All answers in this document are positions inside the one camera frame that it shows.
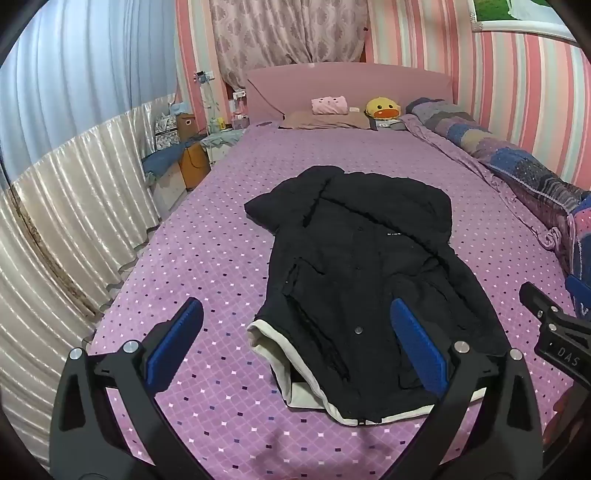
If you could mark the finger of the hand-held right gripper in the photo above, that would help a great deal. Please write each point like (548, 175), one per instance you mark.
(535, 297)

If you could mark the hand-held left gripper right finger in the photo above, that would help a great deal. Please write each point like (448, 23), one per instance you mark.
(418, 344)

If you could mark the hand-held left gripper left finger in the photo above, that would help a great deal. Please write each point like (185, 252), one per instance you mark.
(178, 339)

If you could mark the black jacket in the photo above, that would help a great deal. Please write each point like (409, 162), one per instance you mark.
(360, 258)

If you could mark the person's right hand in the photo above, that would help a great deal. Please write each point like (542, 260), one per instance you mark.
(556, 415)

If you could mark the bed with purple diamond sheet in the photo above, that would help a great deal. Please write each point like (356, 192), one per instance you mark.
(207, 230)

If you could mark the patchwork quilt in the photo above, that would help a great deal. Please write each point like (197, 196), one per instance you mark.
(508, 157)

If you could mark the white drawer chest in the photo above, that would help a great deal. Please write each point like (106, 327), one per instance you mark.
(168, 189)

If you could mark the orange wooden cabinet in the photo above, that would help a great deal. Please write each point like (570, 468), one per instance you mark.
(195, 166)

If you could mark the blue cloth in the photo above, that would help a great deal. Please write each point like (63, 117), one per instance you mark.
(161, 159)

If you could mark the cream satin curtain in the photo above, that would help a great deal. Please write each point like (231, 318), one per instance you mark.
(69, 194)

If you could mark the nightstand with green cover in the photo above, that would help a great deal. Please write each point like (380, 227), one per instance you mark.
(221, 141)

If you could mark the floral patterned box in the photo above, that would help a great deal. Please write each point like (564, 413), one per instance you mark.
(166, 131)

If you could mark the brown cardboard box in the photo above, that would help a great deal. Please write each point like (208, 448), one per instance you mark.
(186, 127)

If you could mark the light blue bag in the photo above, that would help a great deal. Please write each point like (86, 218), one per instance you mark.
(179, 109)

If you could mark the yellow duck plush toy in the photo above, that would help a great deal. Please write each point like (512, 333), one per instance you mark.
(382, 107)

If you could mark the brown pillow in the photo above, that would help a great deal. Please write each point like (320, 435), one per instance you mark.
(323, 121)

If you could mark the pink headboard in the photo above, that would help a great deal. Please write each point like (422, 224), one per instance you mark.
(323, 81)

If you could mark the blue sheer curtain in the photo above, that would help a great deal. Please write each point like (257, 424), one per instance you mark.
(92, 55)

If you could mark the pink patterned curtain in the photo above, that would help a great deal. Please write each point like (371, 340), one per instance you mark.
(286, 32)

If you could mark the wall socket with plugs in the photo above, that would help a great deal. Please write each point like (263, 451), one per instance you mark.
(204, 76)

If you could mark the framed wall picture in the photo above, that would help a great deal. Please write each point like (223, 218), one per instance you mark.
(517, 11)

